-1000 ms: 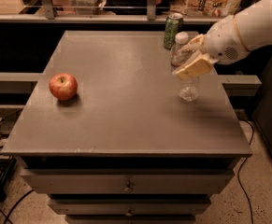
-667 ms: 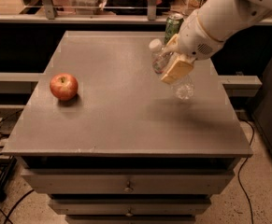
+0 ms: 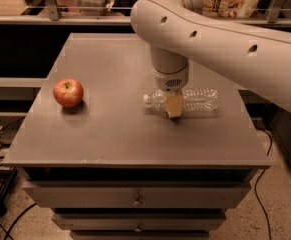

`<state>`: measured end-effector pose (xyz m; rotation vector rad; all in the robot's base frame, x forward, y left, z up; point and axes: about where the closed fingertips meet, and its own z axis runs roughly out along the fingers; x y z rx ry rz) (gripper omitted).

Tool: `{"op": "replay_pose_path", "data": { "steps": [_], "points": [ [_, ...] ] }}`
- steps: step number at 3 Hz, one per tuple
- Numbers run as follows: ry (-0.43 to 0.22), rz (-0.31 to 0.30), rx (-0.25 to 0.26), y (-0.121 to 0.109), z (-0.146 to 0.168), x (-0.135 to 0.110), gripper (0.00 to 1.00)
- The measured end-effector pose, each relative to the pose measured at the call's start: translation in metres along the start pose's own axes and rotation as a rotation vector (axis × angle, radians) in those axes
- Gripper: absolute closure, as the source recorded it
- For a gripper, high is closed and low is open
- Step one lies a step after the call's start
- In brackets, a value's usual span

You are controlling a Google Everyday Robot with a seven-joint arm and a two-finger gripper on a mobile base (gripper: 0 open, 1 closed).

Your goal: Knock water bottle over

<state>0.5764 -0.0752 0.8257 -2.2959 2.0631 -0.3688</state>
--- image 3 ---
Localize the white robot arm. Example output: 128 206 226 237
130 0 291 113

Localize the metal railing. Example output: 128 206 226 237
0 0 291 28

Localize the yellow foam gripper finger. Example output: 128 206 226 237
164 90 184 118

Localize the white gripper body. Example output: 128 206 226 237
153 65 189 91

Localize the clear plastic water bottle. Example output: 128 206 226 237
143 88 219 115

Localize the grey drawer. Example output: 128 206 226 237
23 181 250 209
52 213 226 232

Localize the black cable right floor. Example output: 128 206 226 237
253 127 274 240

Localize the top grey drawer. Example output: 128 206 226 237
23 181 250 209

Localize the grey drawer cabinet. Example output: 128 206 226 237
4 33 269 240

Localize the middle grey drawer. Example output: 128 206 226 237
52 213 226 232

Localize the red apple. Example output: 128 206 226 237
53 78 84 108

